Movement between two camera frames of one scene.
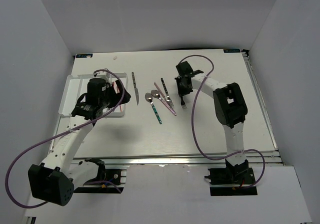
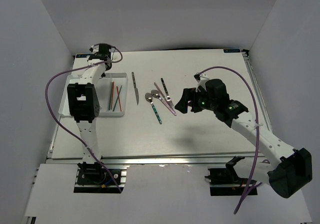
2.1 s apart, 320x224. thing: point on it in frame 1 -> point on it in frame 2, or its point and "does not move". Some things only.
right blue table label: [233, 50] does not move
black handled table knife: [135, 88] does not move
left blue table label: [80, 55] does not move
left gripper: [118, 97] -> [102, 75]
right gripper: [180, 91] -> [182, 105]
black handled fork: [168, 98] does not move
